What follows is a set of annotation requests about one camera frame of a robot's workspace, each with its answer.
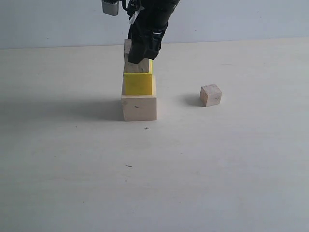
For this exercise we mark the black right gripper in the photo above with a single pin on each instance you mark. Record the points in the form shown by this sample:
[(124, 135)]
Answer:
[(146, 35)]

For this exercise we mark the yellow cube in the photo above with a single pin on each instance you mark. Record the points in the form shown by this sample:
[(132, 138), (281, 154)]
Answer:
[(138, 78)]

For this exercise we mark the large pale wooden cube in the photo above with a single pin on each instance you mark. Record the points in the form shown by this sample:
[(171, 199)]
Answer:
[(140, 107)]

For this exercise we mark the small pale wooden cube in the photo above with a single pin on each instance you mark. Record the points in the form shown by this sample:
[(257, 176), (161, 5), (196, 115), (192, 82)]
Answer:
[(210, 95)]

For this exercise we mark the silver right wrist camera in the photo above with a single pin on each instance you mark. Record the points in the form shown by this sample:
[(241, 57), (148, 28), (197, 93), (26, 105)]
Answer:
[(110, 7)]

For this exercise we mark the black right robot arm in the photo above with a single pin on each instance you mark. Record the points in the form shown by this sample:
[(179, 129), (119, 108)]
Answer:
[(147, 8)]

